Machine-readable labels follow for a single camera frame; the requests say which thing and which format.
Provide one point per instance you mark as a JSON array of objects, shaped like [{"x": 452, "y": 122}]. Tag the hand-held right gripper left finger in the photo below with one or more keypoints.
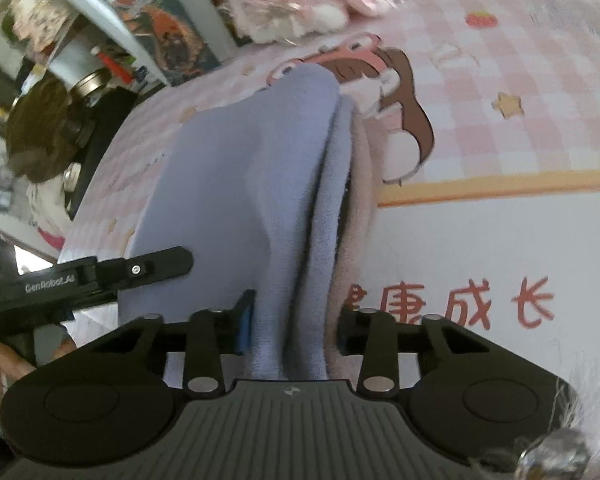
[{"x": 245, "y": 320}]

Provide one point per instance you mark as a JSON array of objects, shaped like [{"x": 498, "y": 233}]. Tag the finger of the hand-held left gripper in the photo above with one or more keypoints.
[{"x": 150, "y": 267}]

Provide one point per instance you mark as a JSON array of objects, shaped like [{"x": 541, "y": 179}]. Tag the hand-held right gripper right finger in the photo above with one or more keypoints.
[{"x": 347, "y": 330}]

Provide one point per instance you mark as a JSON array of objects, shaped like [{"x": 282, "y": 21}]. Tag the lavender and pink sweater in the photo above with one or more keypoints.
[{"x": 230, "y": 185}]

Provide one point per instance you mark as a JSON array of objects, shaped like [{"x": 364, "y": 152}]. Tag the person's left hand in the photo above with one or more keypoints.
[{"x": 0, "y": 367}]

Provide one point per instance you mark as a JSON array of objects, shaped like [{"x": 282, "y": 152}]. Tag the black flat pad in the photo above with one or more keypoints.
[{"x": 102, "y": 130}]

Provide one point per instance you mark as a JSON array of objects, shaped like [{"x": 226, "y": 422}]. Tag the dark olive cloth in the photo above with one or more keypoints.
[{"x": 40, "y": 125}]

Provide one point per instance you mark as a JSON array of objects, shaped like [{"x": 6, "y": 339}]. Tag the metal bowl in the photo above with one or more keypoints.
[{"x": 90, "y": 85}]

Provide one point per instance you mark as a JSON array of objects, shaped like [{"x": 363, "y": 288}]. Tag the large illustrated book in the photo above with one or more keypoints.
[{"x": 165, "y": 30}]

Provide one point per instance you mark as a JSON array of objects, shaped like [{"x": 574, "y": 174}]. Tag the silver tinsel charm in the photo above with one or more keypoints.
[{"x": 555, "y": 455}]

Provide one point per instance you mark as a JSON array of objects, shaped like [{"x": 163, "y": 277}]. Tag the pink cartoon printed desk mat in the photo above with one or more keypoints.
[{"x": 480, "y": 110}]

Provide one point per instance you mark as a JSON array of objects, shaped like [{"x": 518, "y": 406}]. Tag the pink floral hanging charm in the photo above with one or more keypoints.
[{"x": 35, "y": 10}]

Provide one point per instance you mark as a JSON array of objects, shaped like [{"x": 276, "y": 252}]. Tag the white and pink plush bunny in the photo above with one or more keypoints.
[{"x": 290, "y": 0}]

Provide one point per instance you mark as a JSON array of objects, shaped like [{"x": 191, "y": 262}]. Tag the white shelf frame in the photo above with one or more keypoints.
[{"x": 105, "y": 20}]

